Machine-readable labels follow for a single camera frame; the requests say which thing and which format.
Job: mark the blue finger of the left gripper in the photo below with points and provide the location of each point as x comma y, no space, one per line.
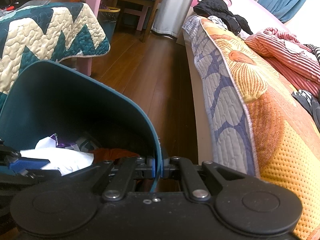
19,165

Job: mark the purple snack wrapper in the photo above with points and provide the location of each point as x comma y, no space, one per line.
60,143

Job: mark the teal cream zigzag quilt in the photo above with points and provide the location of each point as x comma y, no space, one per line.
55,32

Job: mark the black white patterned cloth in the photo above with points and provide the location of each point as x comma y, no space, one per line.
307,95

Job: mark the red plastic bag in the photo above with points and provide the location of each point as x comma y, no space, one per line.
104,154

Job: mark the red striped blanket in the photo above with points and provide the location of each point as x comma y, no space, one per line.
287,55

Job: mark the orange yellow floral bed mat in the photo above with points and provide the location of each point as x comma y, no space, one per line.
286,138

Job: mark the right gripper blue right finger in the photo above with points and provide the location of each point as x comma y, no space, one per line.
165,165

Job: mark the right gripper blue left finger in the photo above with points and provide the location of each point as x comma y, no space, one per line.
150,168

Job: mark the pink table leg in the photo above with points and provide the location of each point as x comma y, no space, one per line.
84,64

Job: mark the white grey hanging cloth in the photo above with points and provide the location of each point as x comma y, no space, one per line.
170,17

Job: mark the teal plastic trash bin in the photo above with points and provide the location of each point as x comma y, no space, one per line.
50,98

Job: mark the white paper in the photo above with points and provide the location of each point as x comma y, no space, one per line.
66,157

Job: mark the black crumpled garment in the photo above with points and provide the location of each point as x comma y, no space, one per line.
218,8

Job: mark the mesh basket yellow rim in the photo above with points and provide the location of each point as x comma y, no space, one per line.
108,19

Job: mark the blue grey quilted bedspread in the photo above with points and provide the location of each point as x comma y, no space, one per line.
224,130

